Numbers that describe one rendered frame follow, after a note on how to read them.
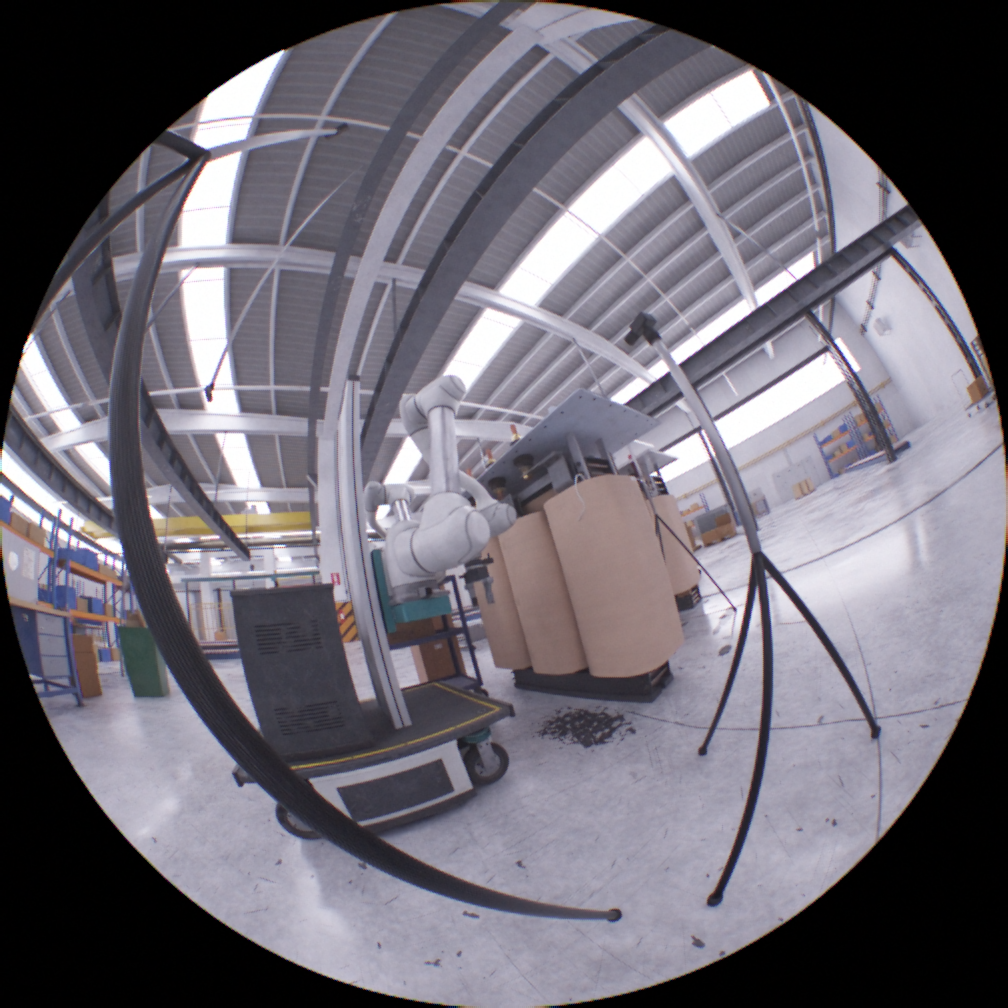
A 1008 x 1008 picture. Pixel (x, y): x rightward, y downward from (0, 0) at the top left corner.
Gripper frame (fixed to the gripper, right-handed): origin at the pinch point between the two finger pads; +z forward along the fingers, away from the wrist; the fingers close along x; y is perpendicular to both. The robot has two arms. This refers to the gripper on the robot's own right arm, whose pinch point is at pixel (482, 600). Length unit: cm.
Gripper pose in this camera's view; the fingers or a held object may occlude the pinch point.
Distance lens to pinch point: 123.2
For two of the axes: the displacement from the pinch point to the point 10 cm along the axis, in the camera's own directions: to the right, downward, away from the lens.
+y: -8.0, 0.4, -5.9
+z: 2.5, 9.3, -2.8
